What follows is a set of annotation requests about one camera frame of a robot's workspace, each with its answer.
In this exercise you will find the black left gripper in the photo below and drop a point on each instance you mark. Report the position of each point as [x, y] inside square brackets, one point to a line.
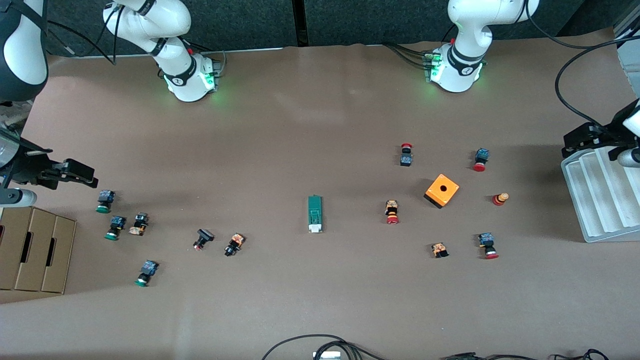
[604, 135]

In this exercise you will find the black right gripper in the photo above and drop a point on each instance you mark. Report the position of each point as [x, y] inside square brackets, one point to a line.
[27, 168]

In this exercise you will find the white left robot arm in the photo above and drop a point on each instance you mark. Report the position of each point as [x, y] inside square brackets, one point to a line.
[462, 55]

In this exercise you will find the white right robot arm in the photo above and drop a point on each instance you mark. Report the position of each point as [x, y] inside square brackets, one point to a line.
[186, 75]

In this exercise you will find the green mushroom button blue block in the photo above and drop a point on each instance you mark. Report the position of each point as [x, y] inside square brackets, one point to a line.
[105, 197]
[116, 226]
[147, 270]

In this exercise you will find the grey grooved plastic tray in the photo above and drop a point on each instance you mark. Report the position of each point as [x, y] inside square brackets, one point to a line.
[605, 200]

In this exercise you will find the grey cabinet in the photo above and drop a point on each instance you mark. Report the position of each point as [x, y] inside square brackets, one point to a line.
[631, 65]

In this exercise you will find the brown cardboard box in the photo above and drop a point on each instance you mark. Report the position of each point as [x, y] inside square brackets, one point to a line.
[57, 255]
[35, 250]
[12, 245]

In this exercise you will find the red yellow emergency stop head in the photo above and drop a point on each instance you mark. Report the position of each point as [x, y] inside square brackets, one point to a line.
[500, 199]

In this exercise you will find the red mushroom button blue block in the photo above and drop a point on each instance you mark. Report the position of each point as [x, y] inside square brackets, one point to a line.
[487, 242]
[481, 157]

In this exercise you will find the red button black body top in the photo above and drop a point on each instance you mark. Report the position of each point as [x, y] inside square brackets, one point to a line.
[406, 159]

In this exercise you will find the orange contact block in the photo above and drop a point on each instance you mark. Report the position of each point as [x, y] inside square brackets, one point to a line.
[439, 250]

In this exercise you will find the red mushroom button orange block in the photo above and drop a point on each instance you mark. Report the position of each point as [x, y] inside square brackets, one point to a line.
[392, 212]

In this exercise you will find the brown table cover sheet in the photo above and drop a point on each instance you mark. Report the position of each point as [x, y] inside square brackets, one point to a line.
[300, 300]

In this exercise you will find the white connector block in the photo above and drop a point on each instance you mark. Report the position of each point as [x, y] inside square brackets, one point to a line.
[327, 356]

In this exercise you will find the black flat head switch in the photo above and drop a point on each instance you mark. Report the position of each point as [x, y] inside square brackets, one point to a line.
[204, 236]

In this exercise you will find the orange button enclosure box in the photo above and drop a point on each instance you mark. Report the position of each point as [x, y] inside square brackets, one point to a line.
[442, 190]

